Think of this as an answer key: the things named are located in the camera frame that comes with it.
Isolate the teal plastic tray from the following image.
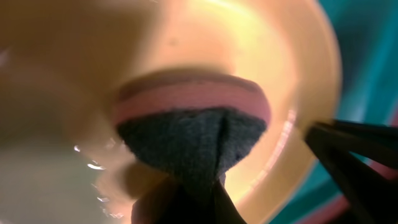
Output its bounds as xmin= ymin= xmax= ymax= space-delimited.
xmin=269 ymin=0 xmax=397 ymax=224

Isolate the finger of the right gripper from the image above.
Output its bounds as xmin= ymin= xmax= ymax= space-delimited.
xmin=305 ymin=120 xmax=397 ymax=223

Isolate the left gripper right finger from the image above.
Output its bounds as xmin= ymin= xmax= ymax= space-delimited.
xmin=212 ymin=180 xmax=246 ymax=224

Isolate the green and orange sponge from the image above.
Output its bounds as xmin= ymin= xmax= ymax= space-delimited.
xmin=114 ymin=69 xmax=271 ymax=201

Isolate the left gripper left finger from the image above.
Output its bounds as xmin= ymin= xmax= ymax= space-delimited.
xmin=131 ymin=178 xmax=185 ymax=224

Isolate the yellow plate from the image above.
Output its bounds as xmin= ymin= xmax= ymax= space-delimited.
xmin=1 ymin=1 xmax=341 ymax=223

